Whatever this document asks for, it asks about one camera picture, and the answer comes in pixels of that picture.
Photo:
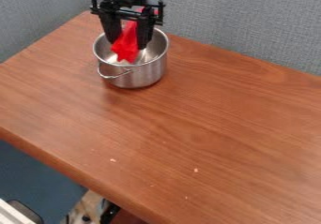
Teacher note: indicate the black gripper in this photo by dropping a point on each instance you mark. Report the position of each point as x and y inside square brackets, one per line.
[116, 10]

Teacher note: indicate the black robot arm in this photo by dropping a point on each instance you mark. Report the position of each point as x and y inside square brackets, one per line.
[144, 12]

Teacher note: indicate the white object under table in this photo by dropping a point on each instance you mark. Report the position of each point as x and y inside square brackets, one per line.
[11, 216]

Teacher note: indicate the metal pot with handle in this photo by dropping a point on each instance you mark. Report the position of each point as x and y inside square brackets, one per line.
[148, 69]

